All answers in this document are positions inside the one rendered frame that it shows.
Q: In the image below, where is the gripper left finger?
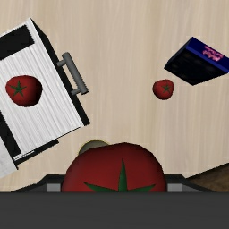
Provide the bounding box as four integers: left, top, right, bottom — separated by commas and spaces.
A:
11, 174, 66, 193

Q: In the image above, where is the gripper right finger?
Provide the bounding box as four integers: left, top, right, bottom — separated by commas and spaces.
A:
165, 174, 216, 193

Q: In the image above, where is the large red tomato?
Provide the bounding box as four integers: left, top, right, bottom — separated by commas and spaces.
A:
60, 141, 168, 193

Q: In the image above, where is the flat brown board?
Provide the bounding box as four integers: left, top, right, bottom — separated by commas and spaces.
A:
185, 162, 229, 193

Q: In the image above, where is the cabinet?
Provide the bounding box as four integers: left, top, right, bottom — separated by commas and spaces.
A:
0, 17, 91, 180

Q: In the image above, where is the small red tomato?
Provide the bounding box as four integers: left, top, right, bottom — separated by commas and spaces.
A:
152, 78, 175, 101

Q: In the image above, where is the olive round object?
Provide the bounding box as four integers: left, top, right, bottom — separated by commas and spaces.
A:
78, 139, 111, 156

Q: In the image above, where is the dark blue carton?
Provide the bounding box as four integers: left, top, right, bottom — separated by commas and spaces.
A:
163, 36, 229, 87

